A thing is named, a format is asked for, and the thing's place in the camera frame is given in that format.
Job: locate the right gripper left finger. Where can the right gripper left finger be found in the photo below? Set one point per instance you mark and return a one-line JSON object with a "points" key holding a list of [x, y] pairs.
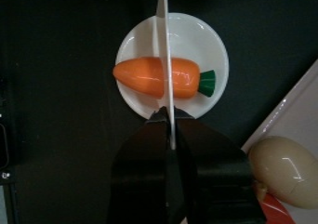
{"points": [[141, 172]]}

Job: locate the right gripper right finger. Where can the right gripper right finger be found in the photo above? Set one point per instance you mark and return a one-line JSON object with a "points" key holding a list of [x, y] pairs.
{"points": [[220, 178]]}

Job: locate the orange toy carrot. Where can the orange toy carrot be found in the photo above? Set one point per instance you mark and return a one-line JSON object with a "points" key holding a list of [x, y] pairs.
{"points": [[141, 76]]}

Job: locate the beige toy onion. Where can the beige toy onion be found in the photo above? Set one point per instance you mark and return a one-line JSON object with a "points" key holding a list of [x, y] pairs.
{"points": [[287, 172]]}

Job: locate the red toy pepper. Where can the red toy pepper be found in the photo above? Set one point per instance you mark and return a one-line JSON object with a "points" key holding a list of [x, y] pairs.
{"points": [[277, 210]]}

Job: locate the wooden tray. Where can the wooden tray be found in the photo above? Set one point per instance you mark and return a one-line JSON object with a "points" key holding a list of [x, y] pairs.
{"points": [[299, 116]]}

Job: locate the white plate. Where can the white plate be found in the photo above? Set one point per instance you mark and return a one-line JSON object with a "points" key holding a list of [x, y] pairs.
{"points": [[186, 38]]}

